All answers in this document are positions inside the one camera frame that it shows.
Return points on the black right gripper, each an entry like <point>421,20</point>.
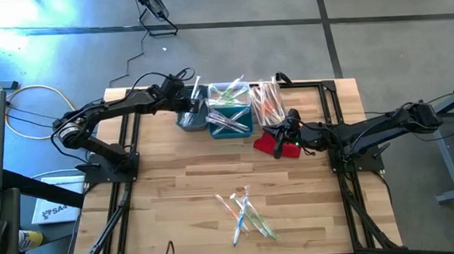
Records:
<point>301,132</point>

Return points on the purple white toothbrush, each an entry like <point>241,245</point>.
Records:
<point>242,115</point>
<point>215,121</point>

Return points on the pale blue plastic bin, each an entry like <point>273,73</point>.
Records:
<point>215,85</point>

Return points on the orange toothbrush yellow bristles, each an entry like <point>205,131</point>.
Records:
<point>262,103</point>

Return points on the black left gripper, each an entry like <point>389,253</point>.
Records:
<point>181,103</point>

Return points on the black desk bar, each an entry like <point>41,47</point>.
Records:
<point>39,189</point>

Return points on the red cloth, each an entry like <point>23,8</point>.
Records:
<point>269,146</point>

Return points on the dark grey plastic bin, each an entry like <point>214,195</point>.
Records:
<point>204,126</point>

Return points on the white printed box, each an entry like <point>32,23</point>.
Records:
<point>56,208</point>

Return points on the pink white toothbrush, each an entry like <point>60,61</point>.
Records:
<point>269,93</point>

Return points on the teal plastic bin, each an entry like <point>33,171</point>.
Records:
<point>231,135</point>

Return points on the yellow can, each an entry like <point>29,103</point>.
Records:
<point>30,240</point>

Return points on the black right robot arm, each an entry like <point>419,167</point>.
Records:
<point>375,129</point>

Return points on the dark purple toothbrush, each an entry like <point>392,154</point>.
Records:
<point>220,116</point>

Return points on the black fan stand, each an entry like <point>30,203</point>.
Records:
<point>154,6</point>

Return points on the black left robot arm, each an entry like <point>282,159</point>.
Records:
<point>105,108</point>

